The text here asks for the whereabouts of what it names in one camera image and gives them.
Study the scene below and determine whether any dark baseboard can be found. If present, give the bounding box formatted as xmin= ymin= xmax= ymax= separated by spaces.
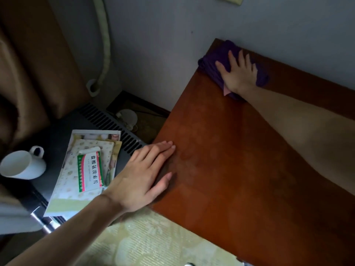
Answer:
xmin=106 ymin=90 xmax=171 ymax=118

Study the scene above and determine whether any person's right forearm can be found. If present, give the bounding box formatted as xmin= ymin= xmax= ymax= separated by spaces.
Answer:
xmin=237 ymin=85 xmax=355 ymax=196

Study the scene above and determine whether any person's left hand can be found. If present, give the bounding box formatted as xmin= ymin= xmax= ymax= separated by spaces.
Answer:
xmin=101 ymin=140 xmax=176 ymax=215

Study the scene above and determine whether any striped medicine box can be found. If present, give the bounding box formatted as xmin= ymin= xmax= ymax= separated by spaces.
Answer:
xmin=77 ymin=146 xmax=105 ymax=193

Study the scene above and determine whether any purple cloth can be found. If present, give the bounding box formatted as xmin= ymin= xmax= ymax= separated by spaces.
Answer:
xmin=197 ymin=39 xmax=270 ymax=102

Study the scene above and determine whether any dark grey cabinet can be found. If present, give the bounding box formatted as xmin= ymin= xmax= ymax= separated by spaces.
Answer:
xmin=0 ymin=102 xmax=148 ymax=236

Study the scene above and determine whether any white insulated pipe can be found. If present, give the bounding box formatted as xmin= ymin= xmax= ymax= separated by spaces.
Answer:
xmin=91 ymin=0 xmax=111 ymax=86

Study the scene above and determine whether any person's left forearm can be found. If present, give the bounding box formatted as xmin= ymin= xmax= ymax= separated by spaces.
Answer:
xmin=5 ymin=194 xmax=125 ymax=266

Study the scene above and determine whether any white pipe collar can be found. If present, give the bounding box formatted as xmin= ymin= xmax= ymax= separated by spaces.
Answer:
xmin=86 ymin=79 xmax=101 ymax=98

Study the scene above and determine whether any person's right hand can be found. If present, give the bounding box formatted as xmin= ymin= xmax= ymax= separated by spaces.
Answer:
xmin=215 ymin=50 xmax=258 ymax=96

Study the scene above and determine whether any white magazine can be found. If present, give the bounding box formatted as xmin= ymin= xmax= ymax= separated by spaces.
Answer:
xmin=62 ymin=129 xmax=122 ymax=189

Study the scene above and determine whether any metal cabinet handle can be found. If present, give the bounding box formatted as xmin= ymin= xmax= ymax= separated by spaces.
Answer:
xmin=30 ymin=209 xmax=61 ymax=235

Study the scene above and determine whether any yellowish floral paper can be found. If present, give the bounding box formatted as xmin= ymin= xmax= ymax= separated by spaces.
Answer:
xmin=104 ymin=140 xmax=123 ymax=187

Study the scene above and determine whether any brown curtain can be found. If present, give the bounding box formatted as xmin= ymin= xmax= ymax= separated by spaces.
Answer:
xmin=0 ymin=0 xmax=91 ymax=156

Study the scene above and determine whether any white round floor object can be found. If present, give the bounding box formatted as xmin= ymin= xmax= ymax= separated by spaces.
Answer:
xmin=116 ymin=109 xmax=138 ymax=132

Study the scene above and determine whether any brown wooden table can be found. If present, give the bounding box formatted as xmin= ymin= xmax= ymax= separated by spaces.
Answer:
xmin=148 ymin=38 xmax=355 ymax=266

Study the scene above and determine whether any white cup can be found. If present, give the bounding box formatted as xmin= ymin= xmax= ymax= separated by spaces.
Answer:
xmin=0 ymin=146 xmax=47 ymax=180

